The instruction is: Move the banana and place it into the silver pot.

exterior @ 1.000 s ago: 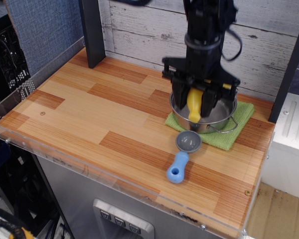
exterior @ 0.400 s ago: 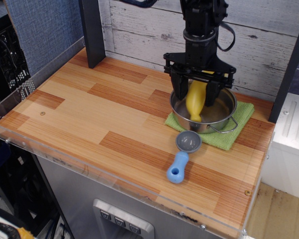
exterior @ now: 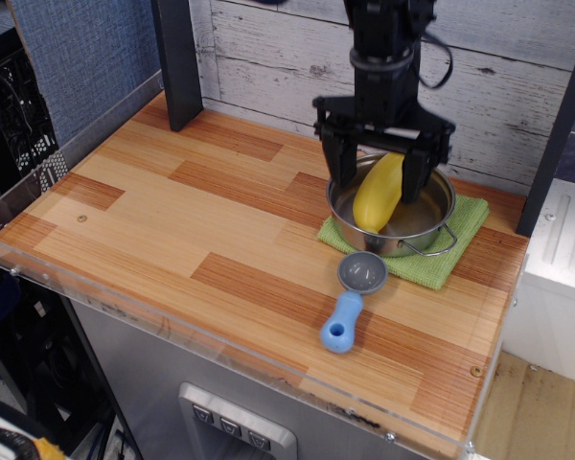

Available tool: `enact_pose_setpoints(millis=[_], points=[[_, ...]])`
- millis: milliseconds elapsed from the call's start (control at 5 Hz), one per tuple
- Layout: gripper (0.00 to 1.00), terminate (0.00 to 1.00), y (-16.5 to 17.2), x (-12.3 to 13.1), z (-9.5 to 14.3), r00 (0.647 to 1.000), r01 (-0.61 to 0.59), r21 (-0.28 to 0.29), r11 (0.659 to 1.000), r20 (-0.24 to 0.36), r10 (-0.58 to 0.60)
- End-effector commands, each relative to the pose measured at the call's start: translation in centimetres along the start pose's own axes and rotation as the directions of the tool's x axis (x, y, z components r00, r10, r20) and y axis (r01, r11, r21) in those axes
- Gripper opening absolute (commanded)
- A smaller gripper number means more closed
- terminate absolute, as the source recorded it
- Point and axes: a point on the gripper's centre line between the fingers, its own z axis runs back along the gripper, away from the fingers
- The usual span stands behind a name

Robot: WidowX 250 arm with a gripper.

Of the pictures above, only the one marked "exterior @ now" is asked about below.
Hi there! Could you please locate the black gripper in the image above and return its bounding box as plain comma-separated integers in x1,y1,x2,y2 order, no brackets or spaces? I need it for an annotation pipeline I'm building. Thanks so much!
312,64,455,204

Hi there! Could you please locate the yellow plastic banana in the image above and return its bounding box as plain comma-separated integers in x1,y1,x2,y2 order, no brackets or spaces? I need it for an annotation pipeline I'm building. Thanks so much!
353,153,403,234

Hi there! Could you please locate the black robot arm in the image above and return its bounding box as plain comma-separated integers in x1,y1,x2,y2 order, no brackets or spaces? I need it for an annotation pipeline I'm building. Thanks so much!
312,1,455,204

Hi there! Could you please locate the silver metal pot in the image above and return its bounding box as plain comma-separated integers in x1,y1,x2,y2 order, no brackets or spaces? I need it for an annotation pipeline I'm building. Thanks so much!
326,153,457,257

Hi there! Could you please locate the green cloth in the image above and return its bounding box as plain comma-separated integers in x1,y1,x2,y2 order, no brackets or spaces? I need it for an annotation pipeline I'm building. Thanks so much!
317,195,490,290

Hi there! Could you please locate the blue grey toy scoop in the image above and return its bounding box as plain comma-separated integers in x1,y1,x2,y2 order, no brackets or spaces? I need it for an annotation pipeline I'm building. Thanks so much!
320,251,388,354

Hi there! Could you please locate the clear acrylic guard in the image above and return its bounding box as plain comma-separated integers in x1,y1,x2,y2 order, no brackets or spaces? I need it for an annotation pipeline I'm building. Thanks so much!
0,96,527,459

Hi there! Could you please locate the white aluminium box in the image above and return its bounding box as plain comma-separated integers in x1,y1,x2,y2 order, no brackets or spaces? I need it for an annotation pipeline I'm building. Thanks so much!
502,179,575,380

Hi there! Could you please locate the silver dispenser panel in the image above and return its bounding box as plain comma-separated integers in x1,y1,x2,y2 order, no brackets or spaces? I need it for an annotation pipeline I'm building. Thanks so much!
178,382,298,459

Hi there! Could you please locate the black crate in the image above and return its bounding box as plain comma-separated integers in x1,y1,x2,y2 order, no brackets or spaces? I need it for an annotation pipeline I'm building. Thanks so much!
0,50,58,175

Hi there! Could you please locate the yellow black object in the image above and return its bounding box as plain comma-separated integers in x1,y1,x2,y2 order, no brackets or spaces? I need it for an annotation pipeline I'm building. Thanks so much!
0,426,67,460

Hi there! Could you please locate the black right post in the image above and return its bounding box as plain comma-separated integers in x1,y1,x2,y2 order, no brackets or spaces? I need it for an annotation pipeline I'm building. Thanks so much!
516,65,575,237

